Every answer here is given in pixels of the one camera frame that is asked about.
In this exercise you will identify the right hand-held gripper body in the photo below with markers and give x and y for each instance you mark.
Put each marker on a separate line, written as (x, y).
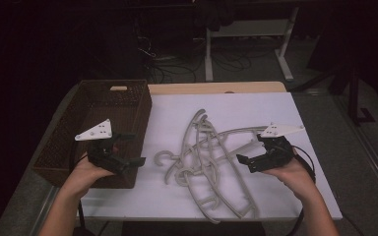
(279, 152)

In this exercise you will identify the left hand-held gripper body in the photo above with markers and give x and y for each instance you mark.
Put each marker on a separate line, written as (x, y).
(103, 154)

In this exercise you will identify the brown woven basket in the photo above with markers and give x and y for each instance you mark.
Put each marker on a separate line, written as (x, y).
(62, 147)

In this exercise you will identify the person's right hand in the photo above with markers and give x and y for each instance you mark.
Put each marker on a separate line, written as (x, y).
(297, 177)

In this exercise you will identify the person's left hand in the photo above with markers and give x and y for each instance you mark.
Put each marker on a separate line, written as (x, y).
(82, 177)

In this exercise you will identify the white board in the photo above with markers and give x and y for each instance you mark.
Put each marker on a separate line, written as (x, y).
(242, 105)

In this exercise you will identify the light wooden table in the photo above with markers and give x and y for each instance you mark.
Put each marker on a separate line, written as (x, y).
(210, 88)

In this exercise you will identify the black metal stand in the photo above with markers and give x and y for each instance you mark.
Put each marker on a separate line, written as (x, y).
(352, 98)

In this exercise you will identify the dark hanging cloth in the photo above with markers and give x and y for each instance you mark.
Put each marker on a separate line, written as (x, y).
(215, 14)

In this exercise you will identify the white desk frame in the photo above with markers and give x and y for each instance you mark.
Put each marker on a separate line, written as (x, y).
(252, 28)

